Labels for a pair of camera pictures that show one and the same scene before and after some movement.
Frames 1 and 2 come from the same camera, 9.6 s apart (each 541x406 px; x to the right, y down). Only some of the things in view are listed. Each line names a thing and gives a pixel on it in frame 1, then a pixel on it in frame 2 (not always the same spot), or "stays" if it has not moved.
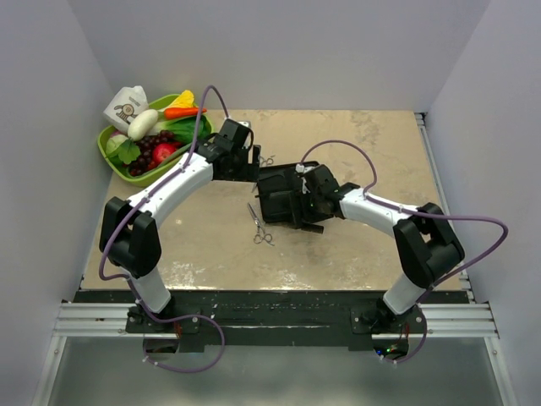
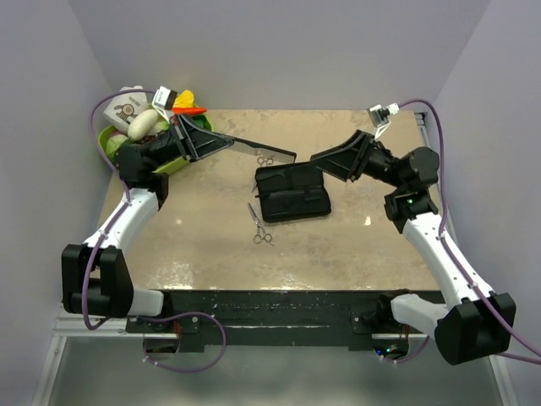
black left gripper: (249, 171) → (195, 142)
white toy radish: (142, 124) stays
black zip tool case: (279, 191) stays
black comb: (314, 228) → (271, 153)
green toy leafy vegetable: (120, 149) stays
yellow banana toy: (183, 100) stays
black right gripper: (302, 202) → (348, 160)
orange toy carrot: (172, 112) stays
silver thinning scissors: (260, 235) stays
